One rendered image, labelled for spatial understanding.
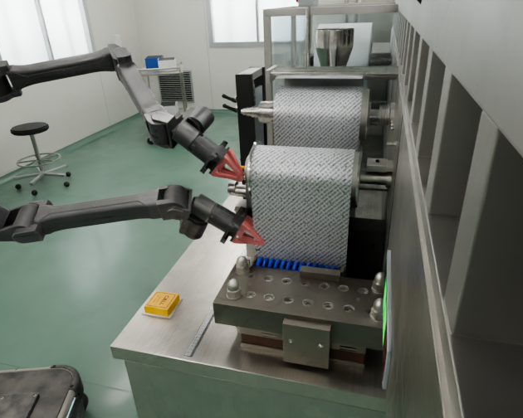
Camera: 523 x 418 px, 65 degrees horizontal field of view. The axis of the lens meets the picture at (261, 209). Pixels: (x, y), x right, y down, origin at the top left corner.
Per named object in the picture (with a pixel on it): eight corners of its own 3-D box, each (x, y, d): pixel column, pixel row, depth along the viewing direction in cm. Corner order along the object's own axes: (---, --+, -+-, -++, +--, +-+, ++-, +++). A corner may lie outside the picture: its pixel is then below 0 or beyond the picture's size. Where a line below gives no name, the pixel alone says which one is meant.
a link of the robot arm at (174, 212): (168, 208, 98) (170, 183, 104) (157, 238, 106) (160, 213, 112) (216, 219, 102) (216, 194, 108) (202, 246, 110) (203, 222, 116)
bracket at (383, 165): (367, 163, 98) (368, 155, 97) (392, 165, 97) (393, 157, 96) (366, 171, 94) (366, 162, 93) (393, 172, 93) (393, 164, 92)
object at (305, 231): (255, 259, 109) (251, 196, 101) (345, 269, 103) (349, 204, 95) (255, 260, 109) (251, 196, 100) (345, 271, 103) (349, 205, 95)
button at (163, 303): (157, 297, 116) (155, 289, 115) (180, 300, 114) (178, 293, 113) (144, 313, 110) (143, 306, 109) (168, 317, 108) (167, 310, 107)
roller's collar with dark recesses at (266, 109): (263, 119, 127) (262, 99, 124) (282, 120, 126) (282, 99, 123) (257, 125, 122) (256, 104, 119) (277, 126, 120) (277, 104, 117)
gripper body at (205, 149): (204, 176, 102) (180, 157, 101) (217, 160, 111) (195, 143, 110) (218, 157, 99) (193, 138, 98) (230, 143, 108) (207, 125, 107)
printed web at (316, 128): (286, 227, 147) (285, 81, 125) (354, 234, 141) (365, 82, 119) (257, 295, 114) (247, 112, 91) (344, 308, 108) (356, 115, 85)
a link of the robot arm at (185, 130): (165, 139, 104) (173, 126, 99) (179, 125, 108) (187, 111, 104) (188, 157, 104) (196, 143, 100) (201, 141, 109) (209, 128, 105)
